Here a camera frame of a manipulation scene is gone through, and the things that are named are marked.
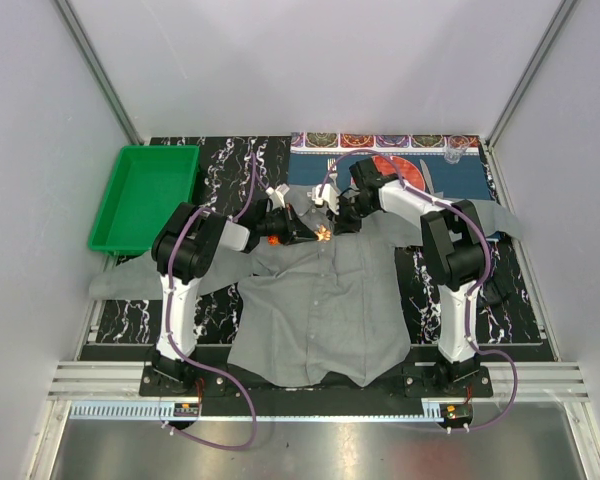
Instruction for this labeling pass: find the near black brooch stand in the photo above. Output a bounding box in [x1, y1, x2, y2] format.
[481, 277, 512, 306]

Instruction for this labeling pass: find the red and teal plate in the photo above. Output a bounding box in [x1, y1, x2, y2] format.
[372, 155, 426, 191]

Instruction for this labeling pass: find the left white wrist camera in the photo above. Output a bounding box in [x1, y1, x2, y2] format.
[265, 184, 289, 210]

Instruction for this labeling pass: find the silver knife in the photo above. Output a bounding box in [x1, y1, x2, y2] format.
[419, 159, 434, 194]

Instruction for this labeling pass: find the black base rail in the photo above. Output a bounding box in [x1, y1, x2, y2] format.
[139, 351, 494, 399]

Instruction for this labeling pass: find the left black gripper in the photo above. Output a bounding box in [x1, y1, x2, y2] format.
[257, 204, 318, 246]

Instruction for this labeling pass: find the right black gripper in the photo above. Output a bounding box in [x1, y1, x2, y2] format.
[326, 196, 376, 237]

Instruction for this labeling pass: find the blue patterned placemat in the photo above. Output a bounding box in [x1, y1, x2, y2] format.
[287, 132, 498, 200]

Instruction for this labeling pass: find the clear drinking glass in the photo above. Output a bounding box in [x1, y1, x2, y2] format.
[444, 135, 471, 165]

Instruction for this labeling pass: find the green plastic bin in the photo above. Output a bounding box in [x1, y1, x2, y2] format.
[88, 145, 199, 256]

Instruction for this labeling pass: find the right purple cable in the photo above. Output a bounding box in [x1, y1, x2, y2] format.
[320, 149, 520, 432]

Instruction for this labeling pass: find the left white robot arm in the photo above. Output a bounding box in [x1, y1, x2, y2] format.
[147, 198, 330, 396]

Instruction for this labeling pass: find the grey button shirt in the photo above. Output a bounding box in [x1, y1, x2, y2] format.
[90, 186, 520, 386]

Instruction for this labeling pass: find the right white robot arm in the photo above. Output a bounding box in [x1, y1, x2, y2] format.
[335, 157, 491, 397]

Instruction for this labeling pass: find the silver fork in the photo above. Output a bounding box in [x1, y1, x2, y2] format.
[327, 158, 338, 183]

